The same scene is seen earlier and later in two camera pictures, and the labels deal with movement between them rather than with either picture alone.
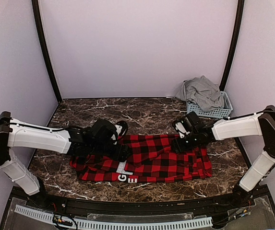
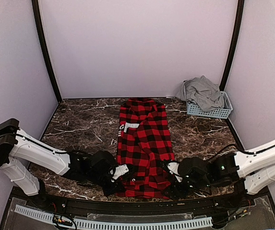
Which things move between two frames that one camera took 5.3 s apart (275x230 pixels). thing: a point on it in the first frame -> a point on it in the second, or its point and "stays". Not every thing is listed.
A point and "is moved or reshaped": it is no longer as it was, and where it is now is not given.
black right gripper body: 192,142 -> 182,192
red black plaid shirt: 151,157 is moved or reshaped
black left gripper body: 119,154 -> 107,191
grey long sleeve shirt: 203,92 stays
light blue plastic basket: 221,113 stays
